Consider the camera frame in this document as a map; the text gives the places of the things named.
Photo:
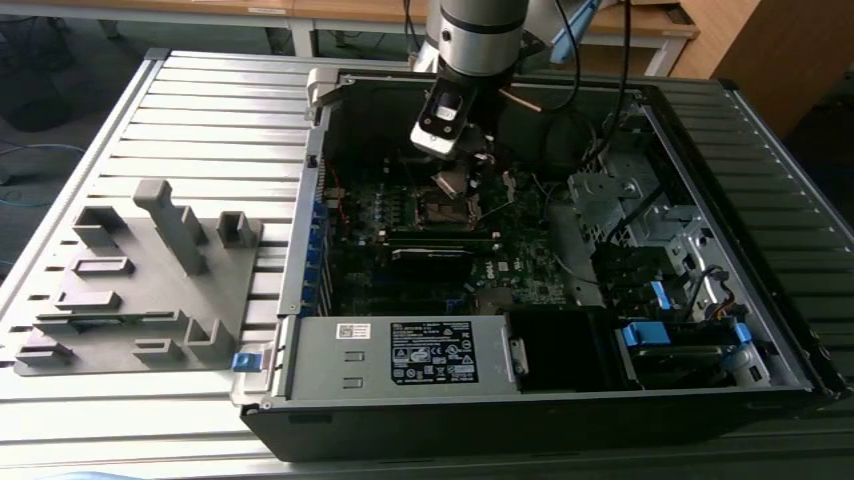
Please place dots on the silver CPU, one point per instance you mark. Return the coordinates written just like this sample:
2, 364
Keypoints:
453, 184

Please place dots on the metal locking lever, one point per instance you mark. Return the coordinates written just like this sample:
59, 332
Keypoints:
498, 210

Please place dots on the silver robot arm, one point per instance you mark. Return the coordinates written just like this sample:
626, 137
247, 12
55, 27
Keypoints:
477, 30

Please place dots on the CPU socket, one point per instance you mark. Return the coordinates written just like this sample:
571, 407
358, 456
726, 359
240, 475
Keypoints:
443, 215

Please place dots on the black RAM slot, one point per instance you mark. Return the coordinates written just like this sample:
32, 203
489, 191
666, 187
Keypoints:
441, 232

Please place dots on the silver disk bay cage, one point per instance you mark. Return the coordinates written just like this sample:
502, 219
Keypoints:
597, 187

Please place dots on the grey case hinge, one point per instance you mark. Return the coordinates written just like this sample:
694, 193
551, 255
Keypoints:
320, 82

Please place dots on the grey plastic bar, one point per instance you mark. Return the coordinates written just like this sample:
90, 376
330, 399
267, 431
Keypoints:
567, 240

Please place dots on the green motherboard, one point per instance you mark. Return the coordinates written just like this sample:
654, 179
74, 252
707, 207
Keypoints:
527, 260

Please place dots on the wooden desk with white legs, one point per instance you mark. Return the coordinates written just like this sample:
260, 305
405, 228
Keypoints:
657, 22
167, 2

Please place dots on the black graphics card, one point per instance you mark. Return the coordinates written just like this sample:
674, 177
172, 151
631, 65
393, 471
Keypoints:
434, 265

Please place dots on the brown chipset heatsink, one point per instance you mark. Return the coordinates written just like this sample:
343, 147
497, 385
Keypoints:
497, 298

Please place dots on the blue bay latch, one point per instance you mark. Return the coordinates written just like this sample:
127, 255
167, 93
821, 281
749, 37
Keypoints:
661, 295

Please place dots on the wooden cabinet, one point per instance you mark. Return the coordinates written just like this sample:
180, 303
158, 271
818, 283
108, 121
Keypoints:
787, 50

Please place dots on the black fan shroud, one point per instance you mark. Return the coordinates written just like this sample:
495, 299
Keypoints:
554, 350

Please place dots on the hard disk in blue carrier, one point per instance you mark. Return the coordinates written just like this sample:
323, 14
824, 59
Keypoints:
643, 332

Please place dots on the grey power supply unit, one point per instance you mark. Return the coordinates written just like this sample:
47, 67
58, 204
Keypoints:
320, 370

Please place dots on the grey parts rack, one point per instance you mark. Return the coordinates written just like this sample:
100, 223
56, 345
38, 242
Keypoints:
154, 280

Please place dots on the blue case latch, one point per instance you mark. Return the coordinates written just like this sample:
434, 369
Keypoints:
246, 362

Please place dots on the black open PC case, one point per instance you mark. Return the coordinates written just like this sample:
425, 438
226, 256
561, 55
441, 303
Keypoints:
467, 430

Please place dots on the black office chair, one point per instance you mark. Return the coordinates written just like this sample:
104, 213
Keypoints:
40, 100

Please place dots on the pale blue object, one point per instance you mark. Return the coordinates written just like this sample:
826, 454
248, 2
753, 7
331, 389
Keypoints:
94, 476

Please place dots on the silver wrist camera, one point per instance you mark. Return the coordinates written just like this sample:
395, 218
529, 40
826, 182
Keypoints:
434, 142

